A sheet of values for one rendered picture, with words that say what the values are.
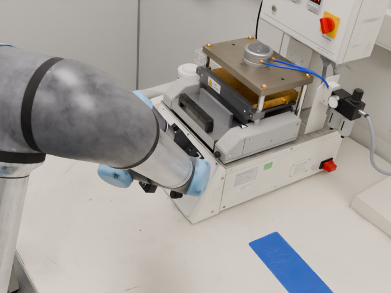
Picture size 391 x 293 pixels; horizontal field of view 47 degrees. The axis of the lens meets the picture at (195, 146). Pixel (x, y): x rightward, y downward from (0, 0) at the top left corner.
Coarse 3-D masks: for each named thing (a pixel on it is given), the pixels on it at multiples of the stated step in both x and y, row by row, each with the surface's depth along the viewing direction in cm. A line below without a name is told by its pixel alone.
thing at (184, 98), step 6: (180, 96) 126; (186, 96) 125; (180, 102) 127; (186, 102) 124; (192, 102) 123; (192, 108) 122; (198, 108) 121; (198, 114) 120; (204, 114) 119; (204, 120) 118; (210, 120) 117; (210, 126) 118; (210, 132) 120
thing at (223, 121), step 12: (192, 96) 133; (204, 96) 129; (180, 108) 128; (204, 108) 129; (216, 108) 125; (192, 120) 124; (216, 120) 124; (228, 120) 122; (204, 132) 120; (216, 132) 120
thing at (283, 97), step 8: (216, 72) 131; (224, 72) 131; (224, 80) 127; (232, 80) 128; (240, 88) 124; (248, 88) 125; (248, 96) 122; (256, 96) 122; (272, 96) 123; (280, 96) 123; (288, 96) 124; (296, 96) 126; (256, 104) 119; (264, 104) 121; (272, 104) 123; (280, 104) 125; (288, 104) 126
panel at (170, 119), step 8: (160, 112) 137; (168, 112) 134; (168, 120) 134; (176, 120) 131; (184, 128) 128; (192, 136) 125; (200, 144) 123; (200, 152) 122; (208, 152) 120; (208, 160) 120; (216, 168) 117; (168, 192) 130; (176, 200) 127; (184, 200) 125; (192, 200) 123; (184, 208) 125; (192, 208) 123
